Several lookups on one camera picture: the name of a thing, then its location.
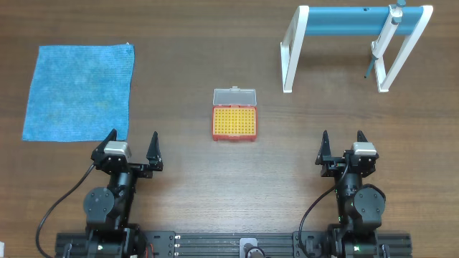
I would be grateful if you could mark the mounting rail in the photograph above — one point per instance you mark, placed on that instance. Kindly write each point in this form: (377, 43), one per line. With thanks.
(215, 244)

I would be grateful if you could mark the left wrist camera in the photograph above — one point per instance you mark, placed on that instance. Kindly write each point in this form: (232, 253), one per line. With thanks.
(117, 148)

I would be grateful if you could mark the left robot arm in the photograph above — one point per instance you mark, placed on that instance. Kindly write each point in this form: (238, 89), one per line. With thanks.
(114, 200)

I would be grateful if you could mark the red and yellow tip box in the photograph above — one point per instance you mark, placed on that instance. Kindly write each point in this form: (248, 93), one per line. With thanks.
(235, 122)

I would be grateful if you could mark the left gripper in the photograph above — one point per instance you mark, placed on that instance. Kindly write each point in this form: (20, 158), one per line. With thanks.
(114, 165)

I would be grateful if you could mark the blue cloth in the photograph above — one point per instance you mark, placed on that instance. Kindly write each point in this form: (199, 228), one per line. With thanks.
(79, 93)

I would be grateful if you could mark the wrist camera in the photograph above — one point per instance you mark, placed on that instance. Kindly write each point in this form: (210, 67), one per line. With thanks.
(117, 148)
(364, 148)

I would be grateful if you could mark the white and blue stand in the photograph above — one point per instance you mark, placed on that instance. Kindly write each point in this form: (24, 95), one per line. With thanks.
(358, 21)

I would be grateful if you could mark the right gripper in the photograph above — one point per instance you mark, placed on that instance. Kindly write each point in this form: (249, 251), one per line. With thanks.
(360, 164)

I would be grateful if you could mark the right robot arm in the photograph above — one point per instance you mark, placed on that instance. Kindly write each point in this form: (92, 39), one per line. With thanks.
(358, 204)

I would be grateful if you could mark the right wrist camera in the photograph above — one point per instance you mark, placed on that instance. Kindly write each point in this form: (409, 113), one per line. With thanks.
(364, 148)

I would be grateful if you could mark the white pipette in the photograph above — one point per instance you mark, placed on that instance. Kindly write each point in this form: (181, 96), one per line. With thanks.
(386, 34)

